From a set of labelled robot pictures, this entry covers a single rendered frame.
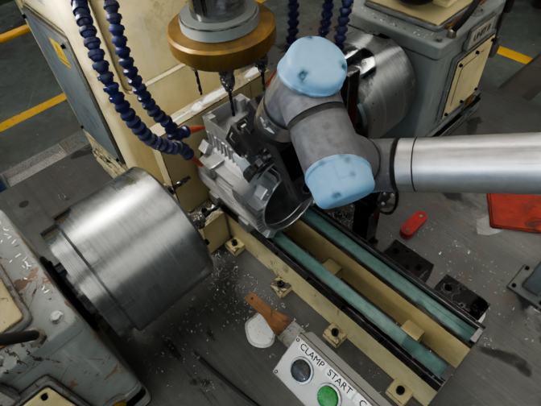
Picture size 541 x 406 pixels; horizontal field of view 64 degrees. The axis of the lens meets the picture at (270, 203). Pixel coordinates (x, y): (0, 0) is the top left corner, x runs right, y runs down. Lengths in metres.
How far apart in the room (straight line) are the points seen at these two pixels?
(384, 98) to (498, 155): 0.45
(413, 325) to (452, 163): 0.44
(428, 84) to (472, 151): 0.54
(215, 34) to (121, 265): 0.38
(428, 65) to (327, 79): 0.60
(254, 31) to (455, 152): 0.36
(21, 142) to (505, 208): 2.65
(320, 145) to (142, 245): 0.34
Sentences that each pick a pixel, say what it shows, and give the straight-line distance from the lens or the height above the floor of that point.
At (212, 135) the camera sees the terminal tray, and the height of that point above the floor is 1.11.
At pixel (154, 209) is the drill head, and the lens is 0.72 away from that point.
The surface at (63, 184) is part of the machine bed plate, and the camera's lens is 1.39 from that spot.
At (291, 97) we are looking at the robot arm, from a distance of 0.52.
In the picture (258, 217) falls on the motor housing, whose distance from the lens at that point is 0.84.
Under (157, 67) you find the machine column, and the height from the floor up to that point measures 1.19.
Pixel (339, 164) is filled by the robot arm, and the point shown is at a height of 1.34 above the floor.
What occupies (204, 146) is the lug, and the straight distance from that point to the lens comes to 0.91.
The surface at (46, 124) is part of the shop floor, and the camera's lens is 3.12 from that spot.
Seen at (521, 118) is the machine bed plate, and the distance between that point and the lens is 1.51.
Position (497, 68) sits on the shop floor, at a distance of 3.25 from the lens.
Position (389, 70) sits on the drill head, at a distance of 1.01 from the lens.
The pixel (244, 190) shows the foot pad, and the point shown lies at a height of 1.08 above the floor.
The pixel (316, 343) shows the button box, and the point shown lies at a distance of 0.66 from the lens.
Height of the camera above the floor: 1.68
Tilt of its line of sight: 50 degrees down
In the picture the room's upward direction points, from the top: 6 degrees counter-clockwise
